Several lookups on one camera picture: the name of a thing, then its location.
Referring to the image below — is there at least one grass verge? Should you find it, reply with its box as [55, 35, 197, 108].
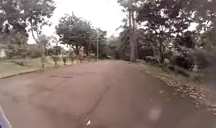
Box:
[0, 56, 78, 80]

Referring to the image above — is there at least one row of small bushes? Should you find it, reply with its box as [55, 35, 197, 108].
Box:
[39, 53, 87, 68]

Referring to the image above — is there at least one reddish dirt road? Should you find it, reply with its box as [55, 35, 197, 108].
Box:
[0, 59, 216, 128]

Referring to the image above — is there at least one thin pole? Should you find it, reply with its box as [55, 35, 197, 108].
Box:
[95, 31, 100, 62]

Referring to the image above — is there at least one row of trees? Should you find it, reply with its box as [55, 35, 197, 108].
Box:
[115, 0, 216, 81]
[0, 0, 57, 62]

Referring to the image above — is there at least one broad leafy tree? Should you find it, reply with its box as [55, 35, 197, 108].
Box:
[55, 12, 110, 60]

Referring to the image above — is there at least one leaf-strewn verge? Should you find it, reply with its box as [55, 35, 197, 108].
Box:
[132, 61, 216, 118]

